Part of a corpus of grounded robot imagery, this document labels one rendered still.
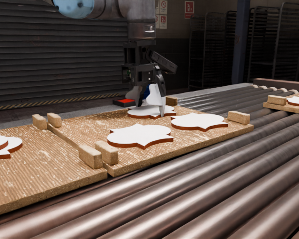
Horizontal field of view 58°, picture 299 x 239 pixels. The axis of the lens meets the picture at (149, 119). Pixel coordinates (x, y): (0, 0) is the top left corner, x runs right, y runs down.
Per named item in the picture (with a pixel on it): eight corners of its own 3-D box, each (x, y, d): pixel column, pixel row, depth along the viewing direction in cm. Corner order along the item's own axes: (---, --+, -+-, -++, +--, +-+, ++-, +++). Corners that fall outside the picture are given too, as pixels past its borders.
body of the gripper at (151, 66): (121, 85, 77) (118, 41, 73) (146, 81, 82) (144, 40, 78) (137, 89, 71) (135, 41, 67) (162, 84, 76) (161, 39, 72)
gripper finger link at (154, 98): (148, 120, 73) (137, 88, 74) (165, 115, 76) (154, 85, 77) (154, 117, 70) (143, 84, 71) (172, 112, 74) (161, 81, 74)
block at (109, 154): (94, 155, 50) (93, 141, 49) (103, 152, 51) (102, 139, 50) (110, 167, 45) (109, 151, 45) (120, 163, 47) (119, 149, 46)
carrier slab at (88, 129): (46, 127, 72) (45, 122, 71) (163, 106, 96) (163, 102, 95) (113, 178, 45) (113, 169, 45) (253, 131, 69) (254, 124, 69)
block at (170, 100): (162, 103, 93) (162, 95, 93) (166, 102, 94) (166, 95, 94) (173, 106, 89) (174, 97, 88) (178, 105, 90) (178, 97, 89)
